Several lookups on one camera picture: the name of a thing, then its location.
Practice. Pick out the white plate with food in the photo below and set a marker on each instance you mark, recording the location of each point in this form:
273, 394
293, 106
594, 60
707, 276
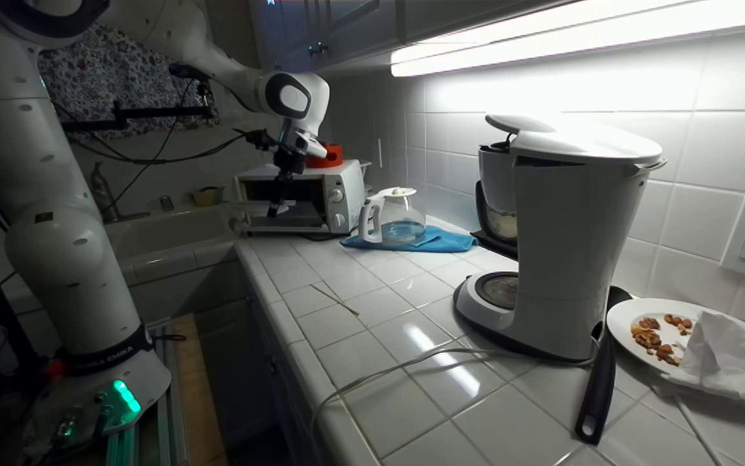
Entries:
656, 331

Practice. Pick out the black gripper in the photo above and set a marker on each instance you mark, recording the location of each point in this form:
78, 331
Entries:
290, 165

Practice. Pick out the white upper cabinets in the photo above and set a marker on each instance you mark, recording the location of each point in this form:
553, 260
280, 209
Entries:
311, 35

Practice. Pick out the crumpled white napkin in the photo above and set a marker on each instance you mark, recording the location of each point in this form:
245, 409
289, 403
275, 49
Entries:
716, 357

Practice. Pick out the blue cloth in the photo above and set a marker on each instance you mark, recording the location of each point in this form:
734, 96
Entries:
429, 241

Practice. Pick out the red lidded container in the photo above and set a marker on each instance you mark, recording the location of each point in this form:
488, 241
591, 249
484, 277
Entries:
335, 157

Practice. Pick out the thin wooden skewer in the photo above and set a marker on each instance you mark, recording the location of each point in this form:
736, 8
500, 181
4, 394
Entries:
335, 299

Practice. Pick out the under-cabinet light strip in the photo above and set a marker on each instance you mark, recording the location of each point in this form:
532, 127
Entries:
570, 29

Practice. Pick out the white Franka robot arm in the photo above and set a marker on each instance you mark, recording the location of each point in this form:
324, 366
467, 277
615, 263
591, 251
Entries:
56, 231

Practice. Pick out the black utensil handle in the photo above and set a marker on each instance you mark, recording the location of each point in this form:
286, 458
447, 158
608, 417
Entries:
597, 403

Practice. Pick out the white coffee maker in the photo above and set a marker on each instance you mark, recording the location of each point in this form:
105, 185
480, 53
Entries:
572, 189

